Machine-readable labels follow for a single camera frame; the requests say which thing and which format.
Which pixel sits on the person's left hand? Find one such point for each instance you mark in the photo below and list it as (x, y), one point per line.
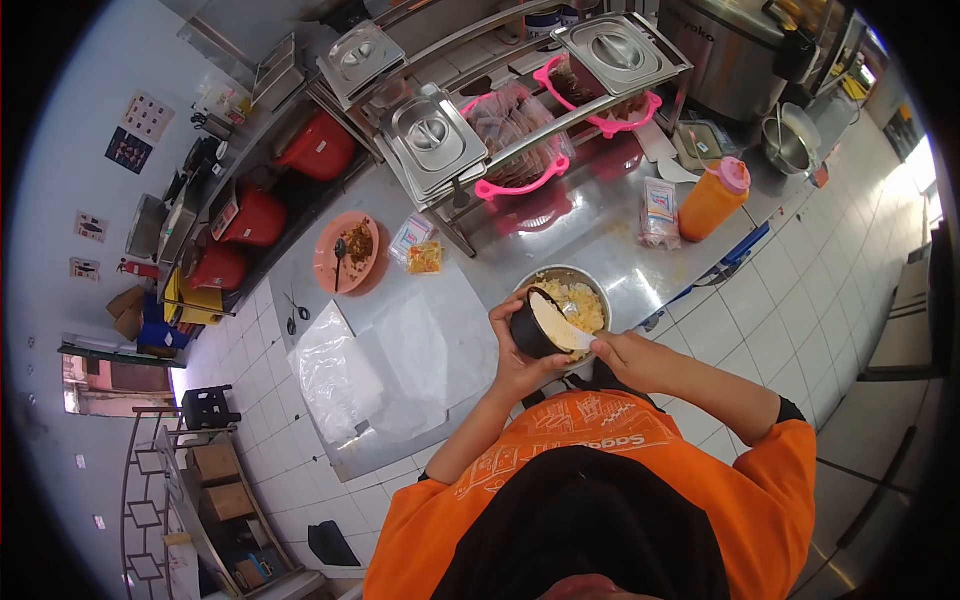
(510, 367)

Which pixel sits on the person's right hand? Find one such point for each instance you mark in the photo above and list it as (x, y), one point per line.
(637, 364)

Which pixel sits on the person's left thumb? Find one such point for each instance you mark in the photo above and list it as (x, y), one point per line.
(553, 364)

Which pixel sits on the person's right fingers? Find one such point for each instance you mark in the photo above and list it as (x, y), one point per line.
(611, 367)

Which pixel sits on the person's left fingers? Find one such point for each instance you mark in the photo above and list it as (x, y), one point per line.
(508, 307)

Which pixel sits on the person's right thumb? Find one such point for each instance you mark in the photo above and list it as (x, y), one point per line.
(606, 343)

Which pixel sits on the black bowl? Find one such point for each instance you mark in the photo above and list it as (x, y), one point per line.
(534, 336)

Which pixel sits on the white rice paddle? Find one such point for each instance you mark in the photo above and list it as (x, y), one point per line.
(559, 322)

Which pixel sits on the yellow rice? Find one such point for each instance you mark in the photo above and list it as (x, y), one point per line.
(581, 304)

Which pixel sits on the steel bowl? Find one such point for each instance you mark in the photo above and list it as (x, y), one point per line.
(596, 289)

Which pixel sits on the white paper sheet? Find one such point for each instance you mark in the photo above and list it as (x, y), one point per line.
(427, 360)

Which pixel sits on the small packet with yellow filling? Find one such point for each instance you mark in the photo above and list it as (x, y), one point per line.
(425, 258)

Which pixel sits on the person's body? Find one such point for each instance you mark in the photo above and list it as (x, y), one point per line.
(622, 487)

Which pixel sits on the white packet with blue print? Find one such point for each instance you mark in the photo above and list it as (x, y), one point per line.
(411, 234)

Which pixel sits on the stack of clear plastic packets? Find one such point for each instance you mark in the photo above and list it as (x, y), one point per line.
(660, 214)

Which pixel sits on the steel rack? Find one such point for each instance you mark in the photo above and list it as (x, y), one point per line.
(517, 146)

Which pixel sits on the pink basket with packets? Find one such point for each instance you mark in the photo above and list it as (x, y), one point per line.
(581, 94)
(517, 142)

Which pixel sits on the orange squeeze bottle pink cap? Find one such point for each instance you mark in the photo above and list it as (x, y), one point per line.
(709, 206)

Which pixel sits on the black spoon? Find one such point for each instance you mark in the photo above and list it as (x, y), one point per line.
(340, 262)

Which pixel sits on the pink plate with food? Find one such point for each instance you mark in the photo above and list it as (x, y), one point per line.
(330, 259)

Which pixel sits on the steel food pan with lid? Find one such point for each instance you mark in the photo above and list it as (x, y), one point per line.
(619, 49)
(360, 60)
(431, 139)

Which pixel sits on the clear plastic sheet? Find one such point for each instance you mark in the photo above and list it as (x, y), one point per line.
(334, 375)

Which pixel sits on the white plastic scoop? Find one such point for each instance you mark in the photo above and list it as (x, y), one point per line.
(664, 150)

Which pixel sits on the black scissors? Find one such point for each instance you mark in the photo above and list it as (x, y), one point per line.
(298, 306)

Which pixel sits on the red container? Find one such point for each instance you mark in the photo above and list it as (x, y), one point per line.
(259, 217)
(319, 146)
(217, 266)

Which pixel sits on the steel pot with ladle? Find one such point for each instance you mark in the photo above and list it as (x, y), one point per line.
(787, 146)

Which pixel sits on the black bag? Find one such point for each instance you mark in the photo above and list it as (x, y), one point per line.
(331, 544)

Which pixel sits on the large steel rice cooker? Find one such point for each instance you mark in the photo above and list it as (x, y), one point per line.
(724, 52)

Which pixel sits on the black plastic stool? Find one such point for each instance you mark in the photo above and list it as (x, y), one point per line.
(208, 405)

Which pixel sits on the steel counter with appliances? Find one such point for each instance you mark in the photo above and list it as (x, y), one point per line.
(195, 180)

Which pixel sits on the metal shelf with cartons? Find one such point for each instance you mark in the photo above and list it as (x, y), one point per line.
(217, 487)

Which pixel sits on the blue crate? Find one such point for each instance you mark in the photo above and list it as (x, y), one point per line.
(161, 330)

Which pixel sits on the brown cardboard box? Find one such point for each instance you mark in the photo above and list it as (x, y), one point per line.
(126, 309)

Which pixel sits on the white wall poster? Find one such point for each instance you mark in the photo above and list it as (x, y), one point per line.
(148, 116)

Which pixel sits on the dark wall poster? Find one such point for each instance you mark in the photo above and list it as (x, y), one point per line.
(129, 150)

